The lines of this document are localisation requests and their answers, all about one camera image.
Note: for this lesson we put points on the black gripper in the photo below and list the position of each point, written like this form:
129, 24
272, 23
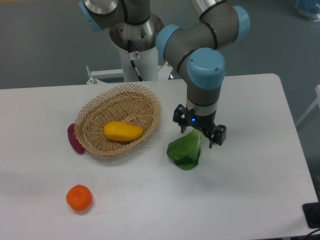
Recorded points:
216, 134

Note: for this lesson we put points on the yellow mango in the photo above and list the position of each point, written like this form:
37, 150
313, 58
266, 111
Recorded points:
123, 132

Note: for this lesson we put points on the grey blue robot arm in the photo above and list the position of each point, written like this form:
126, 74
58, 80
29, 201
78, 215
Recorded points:
141, 38

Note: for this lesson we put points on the woven wicker basket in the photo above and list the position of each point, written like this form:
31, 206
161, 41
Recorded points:
128, 103

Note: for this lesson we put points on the green bok choy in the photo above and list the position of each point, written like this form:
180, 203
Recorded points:
185, 151

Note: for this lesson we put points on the purple sweet potato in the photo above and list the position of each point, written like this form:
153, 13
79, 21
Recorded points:
79, 149

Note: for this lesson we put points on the orange tangerine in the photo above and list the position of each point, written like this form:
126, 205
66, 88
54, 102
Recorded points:
79, 198

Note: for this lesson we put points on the black device at edge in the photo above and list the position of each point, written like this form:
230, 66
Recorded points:
312, 214

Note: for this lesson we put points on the blue bag in background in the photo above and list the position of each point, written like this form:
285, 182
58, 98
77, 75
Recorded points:
308, 9

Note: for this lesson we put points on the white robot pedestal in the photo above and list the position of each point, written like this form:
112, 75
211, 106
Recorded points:
135, 66

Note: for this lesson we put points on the white frame at right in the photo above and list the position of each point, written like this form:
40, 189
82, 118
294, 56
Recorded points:
312, 109

